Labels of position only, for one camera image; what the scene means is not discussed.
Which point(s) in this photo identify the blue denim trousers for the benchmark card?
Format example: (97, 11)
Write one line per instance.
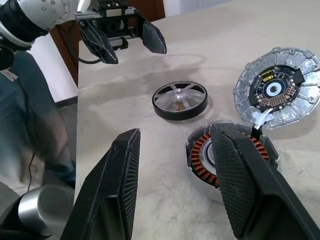
(30, 120)

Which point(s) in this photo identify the silver round robot joint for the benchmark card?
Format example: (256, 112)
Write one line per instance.
(42, 207)

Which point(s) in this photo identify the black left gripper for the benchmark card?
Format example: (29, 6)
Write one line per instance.
(113, 25)

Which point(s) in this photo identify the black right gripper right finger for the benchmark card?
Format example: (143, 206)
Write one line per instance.
(250, 190)

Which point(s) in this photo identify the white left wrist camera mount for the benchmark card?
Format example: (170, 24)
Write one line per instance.
(82, 5)

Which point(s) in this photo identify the silver end cap circuit board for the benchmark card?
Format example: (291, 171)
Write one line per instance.
(275, 90)

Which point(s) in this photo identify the silver stator copper windings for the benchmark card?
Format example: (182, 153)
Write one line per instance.
(200, 155)

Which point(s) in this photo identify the brown wooden cabinet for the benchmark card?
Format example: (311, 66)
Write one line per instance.
(63, 50)

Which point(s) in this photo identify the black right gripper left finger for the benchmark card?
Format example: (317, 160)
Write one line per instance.
(105, 190)

